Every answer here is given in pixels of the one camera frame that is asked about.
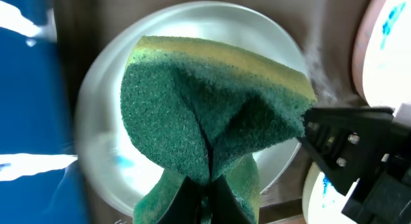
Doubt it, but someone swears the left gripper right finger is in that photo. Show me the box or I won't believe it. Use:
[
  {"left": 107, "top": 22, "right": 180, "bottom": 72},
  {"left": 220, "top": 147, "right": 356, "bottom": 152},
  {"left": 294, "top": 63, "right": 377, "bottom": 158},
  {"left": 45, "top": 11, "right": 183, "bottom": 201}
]
[{"left": 210, "top": 175, "right": 251, "bottom": 224}]

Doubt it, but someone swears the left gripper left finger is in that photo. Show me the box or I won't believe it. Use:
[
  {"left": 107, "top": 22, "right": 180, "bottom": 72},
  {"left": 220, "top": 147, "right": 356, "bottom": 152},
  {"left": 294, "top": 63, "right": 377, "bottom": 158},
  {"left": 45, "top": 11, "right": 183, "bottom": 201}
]
[{"left": 157, "top": 177, "right": 201, "bottom": 224}]

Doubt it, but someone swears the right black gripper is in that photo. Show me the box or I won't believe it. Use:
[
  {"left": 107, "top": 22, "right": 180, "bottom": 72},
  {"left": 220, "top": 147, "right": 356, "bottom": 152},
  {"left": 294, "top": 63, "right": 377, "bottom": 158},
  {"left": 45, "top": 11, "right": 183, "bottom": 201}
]
[{"left": 298, "top": 103, "right": 410, "bottom": 223}]

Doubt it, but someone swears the white plate blue stain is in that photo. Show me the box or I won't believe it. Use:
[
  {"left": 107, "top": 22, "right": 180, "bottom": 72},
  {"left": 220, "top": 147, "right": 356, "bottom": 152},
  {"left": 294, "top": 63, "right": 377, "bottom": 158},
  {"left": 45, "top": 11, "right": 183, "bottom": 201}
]
[
  {"left": 74, "top": 1, "right": 308, "bottom": 216},
  {"left": 352, "top": 0, "right": 410, "bottom": 109}
]

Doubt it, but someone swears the green yellow sponge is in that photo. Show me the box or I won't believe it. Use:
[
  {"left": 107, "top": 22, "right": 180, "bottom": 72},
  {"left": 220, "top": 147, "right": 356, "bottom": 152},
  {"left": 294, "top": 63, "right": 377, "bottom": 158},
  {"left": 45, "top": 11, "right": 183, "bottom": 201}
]
[{"left": 120, "top": 36, "right": 317, "bottom": 223}]

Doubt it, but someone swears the blue water tray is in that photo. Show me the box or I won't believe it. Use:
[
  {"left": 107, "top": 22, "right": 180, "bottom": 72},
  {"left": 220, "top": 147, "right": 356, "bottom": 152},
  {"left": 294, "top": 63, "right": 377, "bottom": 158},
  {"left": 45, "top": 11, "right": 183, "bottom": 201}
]
[{"left": 1, "top": 0, "right": 90, "bottom": 224}]

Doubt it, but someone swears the white plate blue stain front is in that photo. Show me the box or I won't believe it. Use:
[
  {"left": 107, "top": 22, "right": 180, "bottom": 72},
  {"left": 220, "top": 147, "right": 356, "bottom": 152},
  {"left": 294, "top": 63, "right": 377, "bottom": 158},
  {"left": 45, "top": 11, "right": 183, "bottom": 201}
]
[{"left": 352, "top": 0, "right": 410, "bottom": 109}]

